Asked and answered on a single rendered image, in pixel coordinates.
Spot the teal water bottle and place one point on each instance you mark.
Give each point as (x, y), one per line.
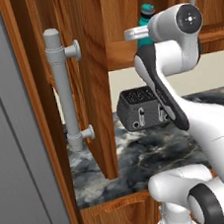
(144, 20)

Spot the wooden fridge side panel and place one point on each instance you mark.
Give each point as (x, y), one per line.
(42, 109)

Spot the grey fridge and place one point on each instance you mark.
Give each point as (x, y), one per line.
(12, 146)

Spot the wooden drawer front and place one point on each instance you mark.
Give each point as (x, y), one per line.
(114, 223)

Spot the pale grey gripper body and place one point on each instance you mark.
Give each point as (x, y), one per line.
(137, 33)

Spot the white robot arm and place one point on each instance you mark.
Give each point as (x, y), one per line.
(219, 130)

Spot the wooden wall cabinet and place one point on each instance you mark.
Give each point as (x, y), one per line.
(119, 20)

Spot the wooden cabinet door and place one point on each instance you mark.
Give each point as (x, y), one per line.
(94, 86)

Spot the black toaster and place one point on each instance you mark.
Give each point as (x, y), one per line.
(135, 112)

